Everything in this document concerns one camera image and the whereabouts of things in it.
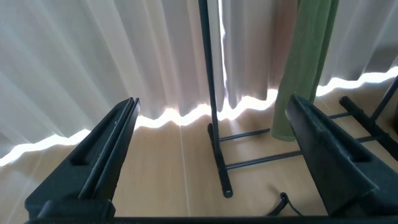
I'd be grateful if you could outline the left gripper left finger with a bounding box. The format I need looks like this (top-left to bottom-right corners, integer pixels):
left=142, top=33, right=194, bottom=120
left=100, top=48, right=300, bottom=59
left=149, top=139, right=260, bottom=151
left=24, top=97, right=141, bottom=218

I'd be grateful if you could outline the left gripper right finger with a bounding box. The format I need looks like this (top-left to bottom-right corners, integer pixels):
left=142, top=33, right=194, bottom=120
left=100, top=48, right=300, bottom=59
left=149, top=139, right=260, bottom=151
left=285, top=95, right=398, bottom=217

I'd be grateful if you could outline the green sleeveless shirt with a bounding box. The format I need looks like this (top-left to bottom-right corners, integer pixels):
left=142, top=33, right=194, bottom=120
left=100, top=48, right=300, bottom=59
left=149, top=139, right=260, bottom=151
left=270, top=0, right=340, bottom=142

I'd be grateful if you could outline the black clothes rack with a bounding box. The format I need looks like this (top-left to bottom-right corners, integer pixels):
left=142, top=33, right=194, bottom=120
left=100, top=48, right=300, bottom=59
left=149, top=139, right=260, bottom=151
left=198, top=0, right=398, bottom=199

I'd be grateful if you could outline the beige curtain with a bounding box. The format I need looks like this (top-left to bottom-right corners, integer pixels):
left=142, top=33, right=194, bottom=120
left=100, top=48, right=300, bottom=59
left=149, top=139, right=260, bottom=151
left=0, top=0, right=398, bottom=159

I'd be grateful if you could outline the black cable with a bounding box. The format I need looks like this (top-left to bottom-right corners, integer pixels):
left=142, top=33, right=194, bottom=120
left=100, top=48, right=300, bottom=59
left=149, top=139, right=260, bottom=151
left=267, top=192, right=303, bottom=217

